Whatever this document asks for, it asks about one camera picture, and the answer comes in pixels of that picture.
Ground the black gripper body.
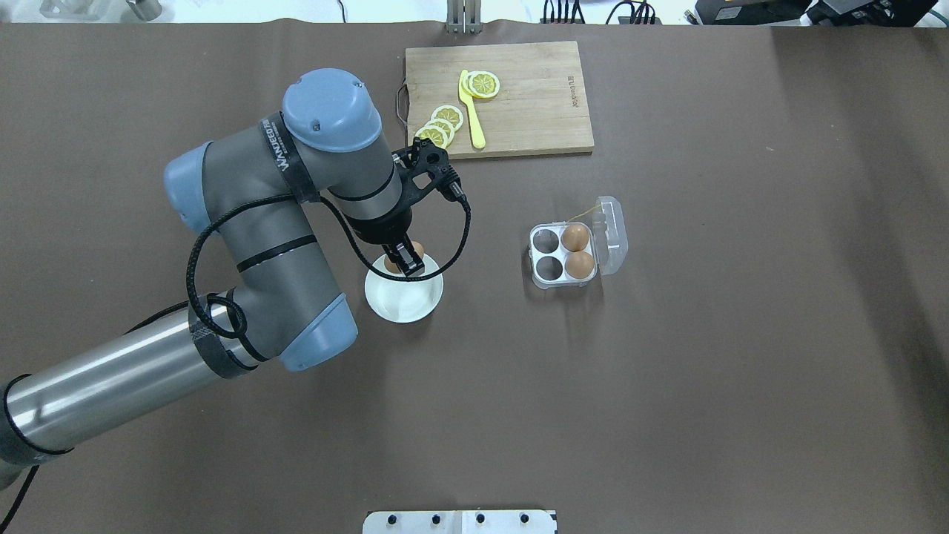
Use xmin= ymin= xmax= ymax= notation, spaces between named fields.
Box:
xmin=348 ymin=208 xmax=412 ymax=247

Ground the brown egg from bowl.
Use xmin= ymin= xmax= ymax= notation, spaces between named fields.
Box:
xmin=383 ymin=240 xmax=426 ymax=274

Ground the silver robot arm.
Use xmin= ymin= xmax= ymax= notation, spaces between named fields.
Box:
xmin=2 ymin=68 xmax=412 ymax=487

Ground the clear plastic egg box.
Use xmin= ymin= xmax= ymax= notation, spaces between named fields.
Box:
xmin=526 ymin=195 xmax=629 ymax=290

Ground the brown egg in box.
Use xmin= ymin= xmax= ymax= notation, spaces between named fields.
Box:
xmin=565 ymin=251 xmax=596 ymax=280
xmin=561 ymin=222 xmax=591 ymax=252

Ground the white bowl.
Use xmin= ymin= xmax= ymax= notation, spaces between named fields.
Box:
xmin=365 ymin=271 xmax=444 ymax=323

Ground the lemon slice middle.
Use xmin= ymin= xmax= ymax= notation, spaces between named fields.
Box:
xmin=425 ymin=117 xmax=457 ymax=145

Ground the yellow toy knife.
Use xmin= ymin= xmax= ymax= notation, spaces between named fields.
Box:
xmin=457 ymin=70 xmax=487 ymax=150

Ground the lemon slice on knife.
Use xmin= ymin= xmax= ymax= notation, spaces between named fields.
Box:
xmin=463 ymin=70 xmax=500 ymax=100

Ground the wooden cutting board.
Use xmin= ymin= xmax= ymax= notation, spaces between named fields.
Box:
xmin=406 ymin=41 xmax=595 ymax=161

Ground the black camera cable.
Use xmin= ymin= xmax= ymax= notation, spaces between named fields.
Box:
xmin=319 ymin=194 xmax=472 ymax=283

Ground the aluminium frame post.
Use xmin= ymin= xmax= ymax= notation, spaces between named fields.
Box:
xmin=446 ymin=0 xmax=483 ymax=35

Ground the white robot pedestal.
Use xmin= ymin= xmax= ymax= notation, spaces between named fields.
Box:
xmin=362 ymin=508 xmax=559 ymax=533

